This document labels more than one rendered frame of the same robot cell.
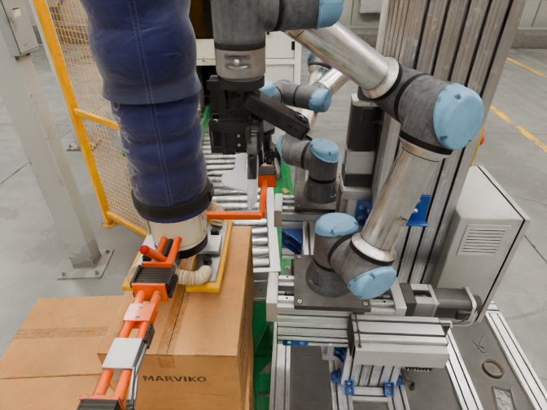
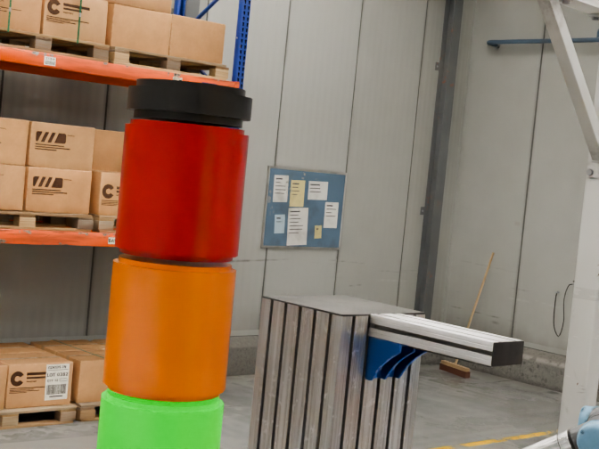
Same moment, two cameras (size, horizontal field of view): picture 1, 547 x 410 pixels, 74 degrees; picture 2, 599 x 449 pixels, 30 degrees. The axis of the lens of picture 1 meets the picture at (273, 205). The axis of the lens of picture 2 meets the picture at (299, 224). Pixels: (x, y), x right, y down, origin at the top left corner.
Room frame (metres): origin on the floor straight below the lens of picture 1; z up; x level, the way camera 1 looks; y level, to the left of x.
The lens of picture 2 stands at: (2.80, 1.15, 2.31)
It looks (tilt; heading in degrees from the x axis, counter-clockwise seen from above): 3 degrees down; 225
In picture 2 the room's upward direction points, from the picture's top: 6 degrees clockwise
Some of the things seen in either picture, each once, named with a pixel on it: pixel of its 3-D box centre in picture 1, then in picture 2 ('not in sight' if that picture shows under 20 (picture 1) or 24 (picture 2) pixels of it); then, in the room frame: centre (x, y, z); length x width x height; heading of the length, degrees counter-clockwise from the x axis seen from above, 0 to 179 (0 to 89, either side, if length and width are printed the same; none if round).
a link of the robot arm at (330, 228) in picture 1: (336, 238); not in sight; (0.81, -0.18, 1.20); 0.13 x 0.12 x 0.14; 23
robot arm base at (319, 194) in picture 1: (321, 184); not in sight; (1.31, -0.20, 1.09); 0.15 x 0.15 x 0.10
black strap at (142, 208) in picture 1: (173, 191); not in sight; (0.92, 0.30, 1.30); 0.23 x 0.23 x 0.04
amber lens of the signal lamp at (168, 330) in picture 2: not in sight; (169, 324); (2.51, 0.80, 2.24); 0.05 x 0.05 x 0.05
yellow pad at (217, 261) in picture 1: (211, 248); not in sight; (0.91, 0.20, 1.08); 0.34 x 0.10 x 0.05; 179
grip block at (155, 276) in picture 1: (155, 281); not in sight; (0.67, 0.31, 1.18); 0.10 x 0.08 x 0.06; 89
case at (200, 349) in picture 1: (195, 315); not in sight; (0.91, 0.30, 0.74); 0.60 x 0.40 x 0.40; 179
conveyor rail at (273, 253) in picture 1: (267, 172); not in sight; (2.47, 0.05, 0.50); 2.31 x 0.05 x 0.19; 3
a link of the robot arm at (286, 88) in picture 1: (284, 93); not in sight; (1.27, -0.04, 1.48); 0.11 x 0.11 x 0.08; 58
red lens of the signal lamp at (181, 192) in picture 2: not in sight; (182, 190); (2.51, 0.80, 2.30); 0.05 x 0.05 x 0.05
